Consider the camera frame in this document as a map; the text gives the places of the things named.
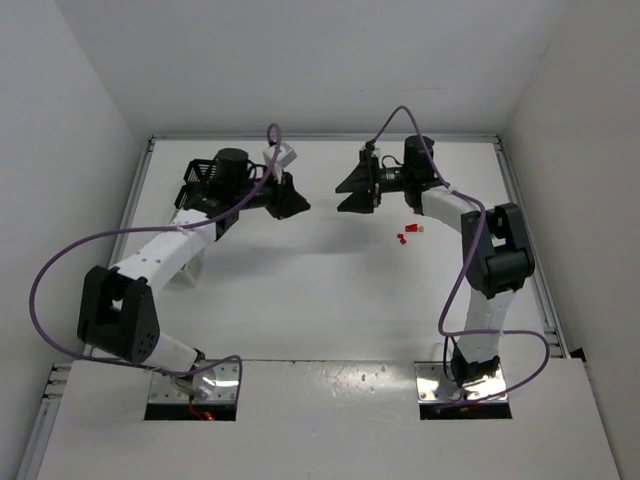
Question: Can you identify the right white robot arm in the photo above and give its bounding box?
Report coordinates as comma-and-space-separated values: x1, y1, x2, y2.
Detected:
336, 135, 535, 387

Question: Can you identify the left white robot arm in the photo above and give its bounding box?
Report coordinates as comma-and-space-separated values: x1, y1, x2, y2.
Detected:
77, 144, 310, 377

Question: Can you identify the black slotted container far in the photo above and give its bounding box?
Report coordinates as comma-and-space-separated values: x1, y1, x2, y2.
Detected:
183, 159, 217, 183

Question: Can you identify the white slotted container near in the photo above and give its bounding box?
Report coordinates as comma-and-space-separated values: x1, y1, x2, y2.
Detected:
172, 251, 204, 287

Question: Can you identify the white front cover panel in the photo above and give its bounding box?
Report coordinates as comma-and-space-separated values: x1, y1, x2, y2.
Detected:
39, 360, 618, 479

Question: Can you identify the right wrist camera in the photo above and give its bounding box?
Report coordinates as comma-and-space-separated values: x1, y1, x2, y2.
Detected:
365, 146, 381, 168

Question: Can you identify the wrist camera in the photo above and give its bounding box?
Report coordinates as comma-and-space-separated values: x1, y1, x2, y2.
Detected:
365, 146, 381, 168
262, 142, 298, 175

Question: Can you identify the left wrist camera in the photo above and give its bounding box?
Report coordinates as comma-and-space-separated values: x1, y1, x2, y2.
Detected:
262, 142, 298, 175

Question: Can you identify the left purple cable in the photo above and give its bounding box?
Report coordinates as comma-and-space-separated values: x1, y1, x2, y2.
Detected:
28, 123, 283, 391

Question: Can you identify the purple cable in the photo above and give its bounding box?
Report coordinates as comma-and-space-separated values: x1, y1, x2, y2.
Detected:
28, 123, 283, 391
368, 104, 551, 404

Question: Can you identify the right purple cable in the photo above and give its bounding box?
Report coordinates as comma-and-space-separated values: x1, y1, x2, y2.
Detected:
368, 104, 551, 404

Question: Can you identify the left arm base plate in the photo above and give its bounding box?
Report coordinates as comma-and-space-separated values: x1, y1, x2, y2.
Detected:
147, 361, 240, 405

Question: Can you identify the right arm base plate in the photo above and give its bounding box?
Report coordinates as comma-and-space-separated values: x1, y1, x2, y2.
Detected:
415, 362, 508, 405

